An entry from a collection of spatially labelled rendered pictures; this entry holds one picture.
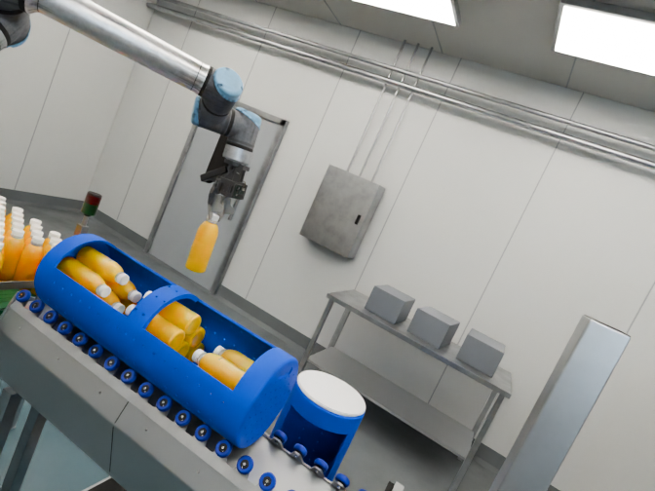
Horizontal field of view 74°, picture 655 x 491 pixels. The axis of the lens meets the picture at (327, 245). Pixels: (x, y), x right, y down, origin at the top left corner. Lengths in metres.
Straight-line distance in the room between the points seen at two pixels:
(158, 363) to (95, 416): 0.30
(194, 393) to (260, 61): 4.78
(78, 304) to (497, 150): 3.81
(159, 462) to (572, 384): 1.08
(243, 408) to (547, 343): 3.54
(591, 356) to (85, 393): 1.35
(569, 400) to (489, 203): 3.70
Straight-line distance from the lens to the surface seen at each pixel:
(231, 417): 1.24
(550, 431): 0.81
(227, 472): 1.34
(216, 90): 1.34
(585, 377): 0.80
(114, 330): 1.45
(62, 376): 1.64
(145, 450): 1.46
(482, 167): 4.48
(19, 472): 2.26
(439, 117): 4.66
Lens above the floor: 1.72
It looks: 7 degrees down
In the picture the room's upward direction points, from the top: 24 degrees clockwise
